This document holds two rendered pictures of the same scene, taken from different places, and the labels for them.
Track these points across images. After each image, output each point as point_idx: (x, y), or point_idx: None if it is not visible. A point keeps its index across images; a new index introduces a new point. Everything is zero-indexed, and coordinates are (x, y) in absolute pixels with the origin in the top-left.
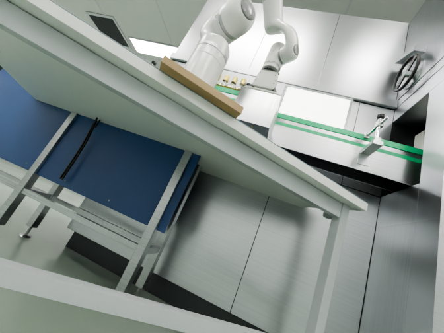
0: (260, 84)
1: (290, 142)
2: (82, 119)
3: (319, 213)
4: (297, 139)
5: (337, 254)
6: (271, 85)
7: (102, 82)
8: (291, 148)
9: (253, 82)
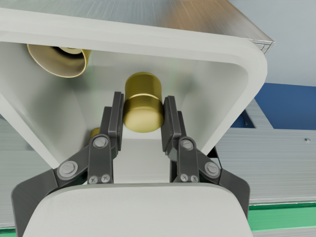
0: (175, 207)
1: (27, 169)
2: None
3: (4, 125)
4: (0, 185)
5: None
6: (61, 227)
7: None
8: (25, 152)
9: (240, 208)
